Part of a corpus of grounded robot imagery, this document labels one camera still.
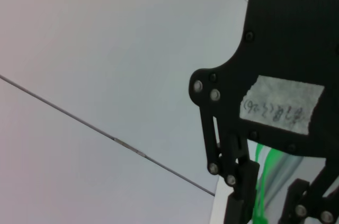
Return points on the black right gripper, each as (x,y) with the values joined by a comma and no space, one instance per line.
(288,36)

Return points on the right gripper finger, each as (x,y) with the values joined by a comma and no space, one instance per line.
(239,181)
(317,202)

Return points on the transparent document bag green zipper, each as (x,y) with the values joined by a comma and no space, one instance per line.
(270,165)

